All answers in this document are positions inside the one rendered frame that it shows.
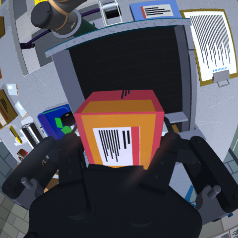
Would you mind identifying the green card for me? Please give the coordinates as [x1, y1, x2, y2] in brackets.
[54, 117, 71, 135]

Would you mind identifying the white frame black roll dispenser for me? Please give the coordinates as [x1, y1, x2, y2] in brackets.
[97, 0, 123, 27]

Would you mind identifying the blue binder white label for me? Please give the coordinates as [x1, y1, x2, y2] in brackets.
[129, 0, 182, 21]

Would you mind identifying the plain brown box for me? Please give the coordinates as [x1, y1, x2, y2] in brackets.
[0, 16, 6, 39]

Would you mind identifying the grey raised platform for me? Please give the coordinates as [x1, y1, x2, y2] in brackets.
[8, 0, 102, 77]

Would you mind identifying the yellow utility knife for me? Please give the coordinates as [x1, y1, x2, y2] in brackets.
[8, 125, 23, 145]

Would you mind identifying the cardboard box white label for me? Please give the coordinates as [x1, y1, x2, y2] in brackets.
[201, 216, 238, 238]

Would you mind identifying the white card orange edge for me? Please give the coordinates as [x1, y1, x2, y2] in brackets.
[14, 100, 29, 119]
[6, 83, 19, 97]

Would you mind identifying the blue tool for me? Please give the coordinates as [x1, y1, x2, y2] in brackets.
[184, 185, 198, 207]

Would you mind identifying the black silver roll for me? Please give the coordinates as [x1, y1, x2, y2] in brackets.
[19, 121, 45, 150]

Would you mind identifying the brown clipboard white paper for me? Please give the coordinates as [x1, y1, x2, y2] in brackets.
[179, 8, 238, 88]

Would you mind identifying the red orange labelled box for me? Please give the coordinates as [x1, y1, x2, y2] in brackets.
[73, 89, 165, 171]

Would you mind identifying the grey drawer dark liner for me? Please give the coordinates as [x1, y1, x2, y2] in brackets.
[53, 26, 198, 133]

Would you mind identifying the brown labelled cardboard box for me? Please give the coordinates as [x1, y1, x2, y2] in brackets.
[0, 88, 19, 130]

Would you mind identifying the black round bearing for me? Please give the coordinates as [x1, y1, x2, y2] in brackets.
[60, 112, 74, 127]

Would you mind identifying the purple rail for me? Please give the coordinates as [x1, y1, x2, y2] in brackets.
[19, 7, 102, 50]

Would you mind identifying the blue tote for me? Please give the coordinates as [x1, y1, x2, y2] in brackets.
[37, 104, 77, 140]

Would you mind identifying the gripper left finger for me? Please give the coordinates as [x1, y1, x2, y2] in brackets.
[1, 131, 88, 201]

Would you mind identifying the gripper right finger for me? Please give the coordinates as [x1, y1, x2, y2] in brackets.
[145, 131, 238, 214]

